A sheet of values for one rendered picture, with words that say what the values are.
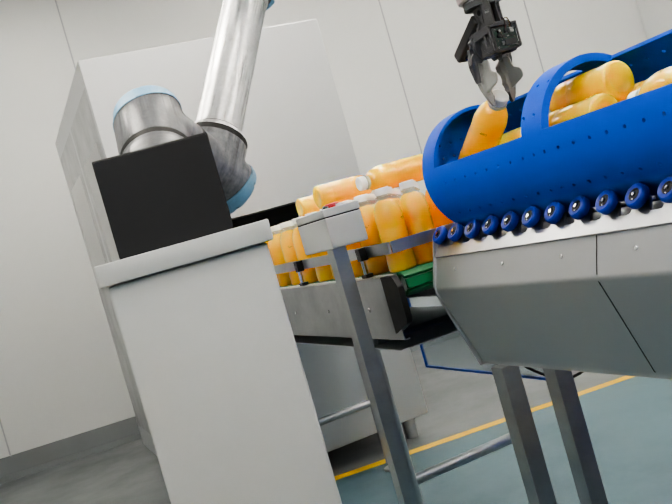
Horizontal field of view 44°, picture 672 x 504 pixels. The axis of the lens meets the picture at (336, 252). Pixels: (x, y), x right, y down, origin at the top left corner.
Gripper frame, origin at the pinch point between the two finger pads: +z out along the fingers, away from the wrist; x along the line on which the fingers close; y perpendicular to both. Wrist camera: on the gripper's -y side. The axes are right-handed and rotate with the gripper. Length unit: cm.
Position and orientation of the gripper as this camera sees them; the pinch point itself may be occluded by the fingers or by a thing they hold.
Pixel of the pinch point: (500, 98)
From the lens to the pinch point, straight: 177.7
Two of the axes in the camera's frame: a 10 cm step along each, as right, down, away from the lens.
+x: 8.9, -2.6, 3.8
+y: 3.7, -0.8, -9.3
